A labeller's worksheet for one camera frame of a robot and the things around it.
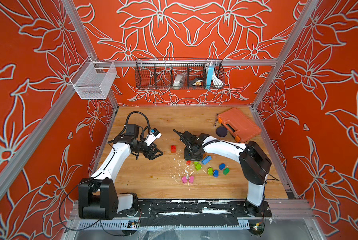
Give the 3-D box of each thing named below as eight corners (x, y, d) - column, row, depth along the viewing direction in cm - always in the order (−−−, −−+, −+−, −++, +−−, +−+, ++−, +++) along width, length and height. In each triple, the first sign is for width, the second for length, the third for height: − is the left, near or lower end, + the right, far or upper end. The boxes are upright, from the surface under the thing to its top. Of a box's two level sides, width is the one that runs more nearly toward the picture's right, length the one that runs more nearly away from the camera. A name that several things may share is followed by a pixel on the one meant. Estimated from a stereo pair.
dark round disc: (216, 136, 103) (217, 134, 101) (215, 128, 107) (215, 126, 106) (227, 136, 103) (228, 134, 101) (225, 128, 107) (226, 126, 106)
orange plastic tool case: (239, 146, 98) (242, 141, 94) (215, 118, 113) (216, 114, 109) (259, 135, 103) (263, 130, 99) (234, 110, 119) (236, 106, 115)
